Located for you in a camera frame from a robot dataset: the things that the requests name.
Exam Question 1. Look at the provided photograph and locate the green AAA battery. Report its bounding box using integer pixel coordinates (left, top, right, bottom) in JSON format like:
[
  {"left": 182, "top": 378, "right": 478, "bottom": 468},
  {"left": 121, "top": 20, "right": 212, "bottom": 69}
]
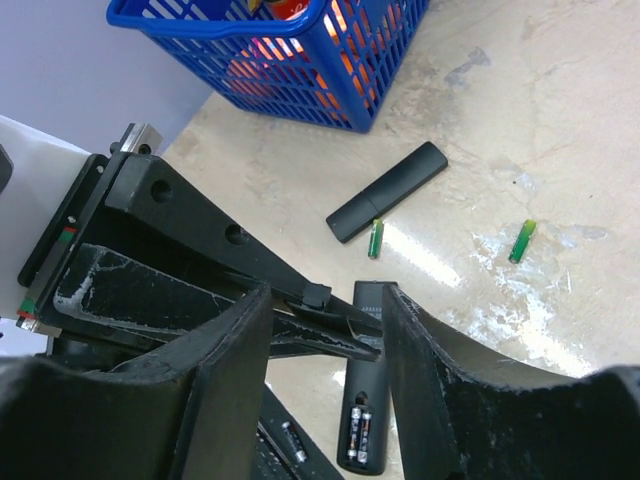
[{"left": 368, "top": 219, "right": 384, "bottom": 259}]

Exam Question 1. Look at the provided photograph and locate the loaded battery in remote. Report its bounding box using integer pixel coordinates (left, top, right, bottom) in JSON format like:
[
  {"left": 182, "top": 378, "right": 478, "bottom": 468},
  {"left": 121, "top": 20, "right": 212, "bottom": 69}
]
[{"left": 347, "top": 406, "right": 362, "bottom": 461}]

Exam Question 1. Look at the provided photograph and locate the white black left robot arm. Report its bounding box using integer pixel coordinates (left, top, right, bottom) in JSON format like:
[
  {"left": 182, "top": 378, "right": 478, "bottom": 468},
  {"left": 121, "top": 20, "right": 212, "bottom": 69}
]
[{"left": 1, "top": 118, "right": 360, "bottom": 370}]

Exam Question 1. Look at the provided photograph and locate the orange ball in basket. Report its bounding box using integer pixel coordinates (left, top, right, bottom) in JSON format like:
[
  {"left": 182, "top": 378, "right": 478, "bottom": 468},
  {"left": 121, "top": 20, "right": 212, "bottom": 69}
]
[{"left": 226, "top": 37, "right": 314, "bottom": 97}]

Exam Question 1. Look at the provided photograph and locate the green battery near centre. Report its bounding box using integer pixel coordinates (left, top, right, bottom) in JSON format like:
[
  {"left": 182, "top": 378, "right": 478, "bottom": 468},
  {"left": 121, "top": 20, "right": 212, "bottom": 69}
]
[{"left": 508, "top": 219, "right": 537, "bottom": 264}]

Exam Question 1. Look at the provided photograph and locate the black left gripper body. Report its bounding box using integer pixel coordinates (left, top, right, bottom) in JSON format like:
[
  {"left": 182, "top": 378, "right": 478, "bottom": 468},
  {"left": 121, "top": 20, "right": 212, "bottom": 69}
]
[{"left": 17, "top": 122, "right": 166, "bottom": 341}]

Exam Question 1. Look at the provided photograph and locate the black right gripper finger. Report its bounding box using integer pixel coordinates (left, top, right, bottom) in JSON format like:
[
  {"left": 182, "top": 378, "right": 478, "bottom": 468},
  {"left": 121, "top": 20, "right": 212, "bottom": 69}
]
[
  {"left": 52, "top": 244, "right": 382, "bottom": 361},
  {"left": 1, "top": 286, "right": 272, "bottom": 479},
  {"left": 104, "top": 155, "right": 331, "bottom": 311},
  {"left": 382, "top": 286, "right": 639, "bottom": 479}
]

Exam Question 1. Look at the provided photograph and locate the blue plastic basket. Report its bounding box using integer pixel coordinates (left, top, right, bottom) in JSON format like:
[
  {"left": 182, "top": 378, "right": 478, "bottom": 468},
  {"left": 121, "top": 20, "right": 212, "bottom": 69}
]
[{"left": 106, "top": 1, "right": 430, "bottom": 133}]

